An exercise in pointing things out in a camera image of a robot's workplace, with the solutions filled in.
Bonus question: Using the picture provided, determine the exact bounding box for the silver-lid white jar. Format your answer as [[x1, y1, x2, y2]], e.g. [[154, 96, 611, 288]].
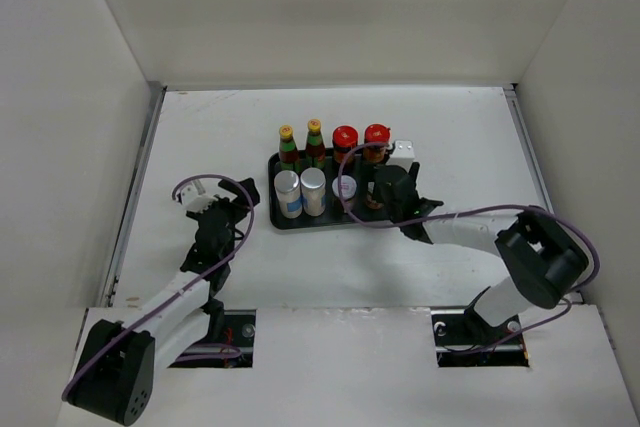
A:
[[273, 170, 303, 219]]

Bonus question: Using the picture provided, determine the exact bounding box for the grey-lid jar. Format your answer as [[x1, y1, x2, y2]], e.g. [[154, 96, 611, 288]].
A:
[[365, 182, 384, 210], [332, 175, 358, 214]]

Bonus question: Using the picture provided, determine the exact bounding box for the red-label sauce bottle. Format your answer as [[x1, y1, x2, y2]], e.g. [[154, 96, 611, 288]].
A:
[[278, 124, 302, 174]]

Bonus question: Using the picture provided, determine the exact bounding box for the red-lid dark sauce jar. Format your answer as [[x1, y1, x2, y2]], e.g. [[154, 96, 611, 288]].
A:
[[363, 123, 391, 164]]

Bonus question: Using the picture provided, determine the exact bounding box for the tall silver-capped white bottle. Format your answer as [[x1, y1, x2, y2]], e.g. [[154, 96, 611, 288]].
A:
[[300, 167, 326, 217]]

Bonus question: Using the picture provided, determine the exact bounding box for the green-label sauce bottle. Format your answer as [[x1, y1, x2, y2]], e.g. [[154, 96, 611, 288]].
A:
[[305, 119, 326, 170]]

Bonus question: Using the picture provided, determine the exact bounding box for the grey-lid jar front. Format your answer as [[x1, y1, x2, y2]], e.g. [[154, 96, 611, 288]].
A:
[[365, 182, 384, 210]]

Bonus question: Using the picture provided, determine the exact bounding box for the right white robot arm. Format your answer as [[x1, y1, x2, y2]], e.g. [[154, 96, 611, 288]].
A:
[[374, 166, 589, 343]]

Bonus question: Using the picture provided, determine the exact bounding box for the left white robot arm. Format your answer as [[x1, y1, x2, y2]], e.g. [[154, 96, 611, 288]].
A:
[[61, 175, 260, 426]]

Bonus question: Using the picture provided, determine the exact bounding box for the black plastic tray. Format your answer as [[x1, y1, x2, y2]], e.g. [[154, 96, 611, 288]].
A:
[[267, 148, 389, 230]]

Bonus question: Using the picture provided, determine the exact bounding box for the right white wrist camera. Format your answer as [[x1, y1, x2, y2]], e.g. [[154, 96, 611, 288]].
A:
[[386, 140, 415, 171]]

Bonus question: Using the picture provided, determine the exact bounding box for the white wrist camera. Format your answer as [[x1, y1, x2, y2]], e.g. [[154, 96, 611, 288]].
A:
[[386, 140, 415, 171], [175, 179, 214, 214]]

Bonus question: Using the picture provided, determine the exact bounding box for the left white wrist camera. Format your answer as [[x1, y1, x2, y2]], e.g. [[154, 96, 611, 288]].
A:
[[175, 179, 214, 214]]

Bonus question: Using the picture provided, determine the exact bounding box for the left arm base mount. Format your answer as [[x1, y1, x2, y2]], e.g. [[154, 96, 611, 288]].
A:
[[170, 299, 257, 369]]

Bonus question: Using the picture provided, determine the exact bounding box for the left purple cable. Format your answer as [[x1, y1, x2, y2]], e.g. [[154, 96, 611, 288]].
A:
[[60, 174, 256, 401]]

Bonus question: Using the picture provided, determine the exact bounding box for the purple cable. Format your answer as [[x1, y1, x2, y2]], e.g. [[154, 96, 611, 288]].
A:
[[337, 143, 601, 356], [60, 174, 256, 401]]

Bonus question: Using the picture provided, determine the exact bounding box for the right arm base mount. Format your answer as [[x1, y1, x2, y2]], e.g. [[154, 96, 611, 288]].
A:
[[431, 297, 529, 368]]

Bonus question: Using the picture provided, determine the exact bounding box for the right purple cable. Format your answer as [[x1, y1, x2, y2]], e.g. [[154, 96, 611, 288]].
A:
[[337, 143, 601, 356]]

